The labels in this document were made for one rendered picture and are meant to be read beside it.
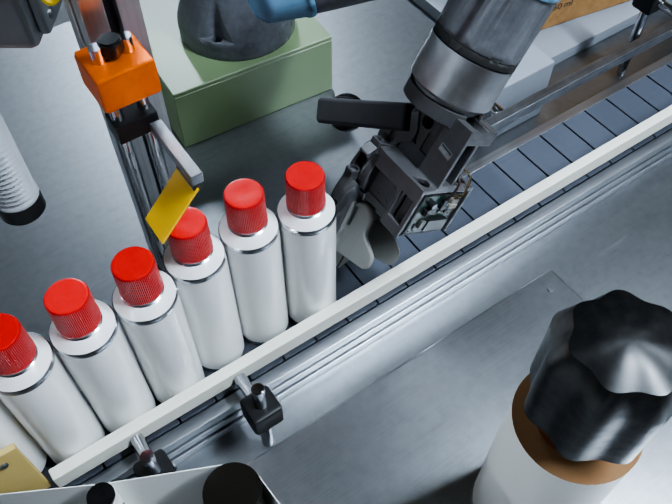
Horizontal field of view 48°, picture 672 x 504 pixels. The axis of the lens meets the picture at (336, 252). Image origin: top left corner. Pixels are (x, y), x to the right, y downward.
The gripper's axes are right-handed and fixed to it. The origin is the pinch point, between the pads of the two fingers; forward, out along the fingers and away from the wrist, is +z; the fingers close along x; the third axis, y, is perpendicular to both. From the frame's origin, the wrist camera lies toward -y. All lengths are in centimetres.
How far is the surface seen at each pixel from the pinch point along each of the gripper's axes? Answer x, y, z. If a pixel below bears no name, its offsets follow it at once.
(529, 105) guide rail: 22.9, -2.7, -16.4
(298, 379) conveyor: -3.5, 6.1, 11.5
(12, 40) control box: -35.9, 0.7, -20.7
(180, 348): -18.3, 3.6, 5.2
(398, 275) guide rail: 4.7, 4.8, -0.5
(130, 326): -23.4, 2.6, 2.2
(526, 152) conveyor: 28.2, -2.3, -10.1
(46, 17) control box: -34.6, 1.2, -22.4
